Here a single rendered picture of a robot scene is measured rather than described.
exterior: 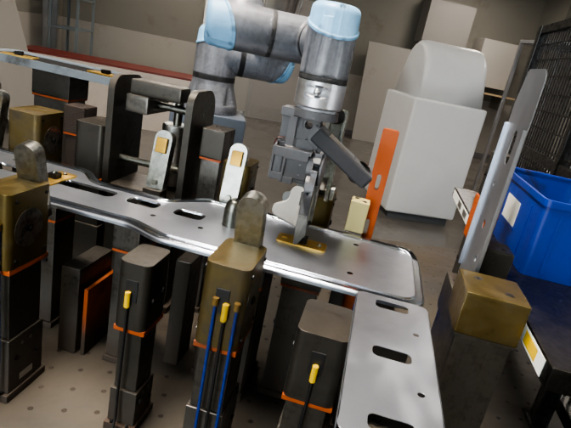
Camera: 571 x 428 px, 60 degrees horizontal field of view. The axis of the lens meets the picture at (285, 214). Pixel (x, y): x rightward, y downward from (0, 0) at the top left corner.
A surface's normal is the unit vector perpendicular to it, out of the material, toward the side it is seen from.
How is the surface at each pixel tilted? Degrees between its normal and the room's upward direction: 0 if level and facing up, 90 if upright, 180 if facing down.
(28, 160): 102
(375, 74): 80
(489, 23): 90
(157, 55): 90
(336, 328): 0
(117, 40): 90
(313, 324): 0
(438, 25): 90
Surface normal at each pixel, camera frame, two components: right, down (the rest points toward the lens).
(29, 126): -0.21, 0.27
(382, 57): 0.16, 0.17
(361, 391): 0.19, -0.93
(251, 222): -0.24, 0.46
